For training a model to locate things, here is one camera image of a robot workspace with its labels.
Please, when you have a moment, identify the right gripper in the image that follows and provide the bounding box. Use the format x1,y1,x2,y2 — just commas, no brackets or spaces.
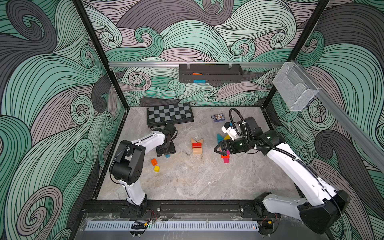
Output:
216,136,253,155

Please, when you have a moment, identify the teal triangle block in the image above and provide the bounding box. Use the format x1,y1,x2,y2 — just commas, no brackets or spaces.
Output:
217,134,224,143

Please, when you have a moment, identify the wooden rectangular block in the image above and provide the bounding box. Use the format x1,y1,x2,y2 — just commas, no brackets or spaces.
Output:
193,148,203,155

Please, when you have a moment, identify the red rectangular block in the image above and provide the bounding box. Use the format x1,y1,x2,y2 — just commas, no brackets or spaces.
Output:
192,143,202,149

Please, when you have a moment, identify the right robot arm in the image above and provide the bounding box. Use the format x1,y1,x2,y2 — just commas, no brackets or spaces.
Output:
214,127,350,235

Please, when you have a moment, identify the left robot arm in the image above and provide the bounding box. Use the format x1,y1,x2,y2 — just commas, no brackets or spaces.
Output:
109,126,178,215

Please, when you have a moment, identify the orange cube block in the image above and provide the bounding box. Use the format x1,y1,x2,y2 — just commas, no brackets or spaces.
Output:
151,159,158,167

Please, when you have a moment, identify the playing card box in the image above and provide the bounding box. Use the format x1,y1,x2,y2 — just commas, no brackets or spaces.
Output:
211,114,226,123

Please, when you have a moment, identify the black grey chessboard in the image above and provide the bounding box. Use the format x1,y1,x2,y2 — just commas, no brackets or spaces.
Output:
147,103,194,128

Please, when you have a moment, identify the clear acrylic holder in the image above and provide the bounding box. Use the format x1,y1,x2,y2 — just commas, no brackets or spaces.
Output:
273,62,319,112

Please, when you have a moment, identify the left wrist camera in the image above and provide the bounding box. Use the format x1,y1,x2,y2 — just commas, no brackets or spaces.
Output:
163,124,178,143

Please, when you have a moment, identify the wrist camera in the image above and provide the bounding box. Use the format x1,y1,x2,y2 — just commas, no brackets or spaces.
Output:
221,108,263,141
163,124,178,143

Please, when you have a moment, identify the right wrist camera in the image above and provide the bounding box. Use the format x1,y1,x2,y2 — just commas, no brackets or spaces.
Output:
221,108,263,141

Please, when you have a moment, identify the white perforated cable duct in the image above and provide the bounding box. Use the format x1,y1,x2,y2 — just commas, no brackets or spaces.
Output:
85,220,259,232

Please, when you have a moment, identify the black wall tray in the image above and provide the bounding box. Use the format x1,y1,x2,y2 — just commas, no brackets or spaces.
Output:
179,65,244,86

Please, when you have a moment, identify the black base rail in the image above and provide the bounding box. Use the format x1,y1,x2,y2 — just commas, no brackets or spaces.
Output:
81,199,291,219

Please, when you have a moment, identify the aluminium wall rail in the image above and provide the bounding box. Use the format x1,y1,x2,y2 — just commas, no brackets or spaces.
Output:
108,61,284,68

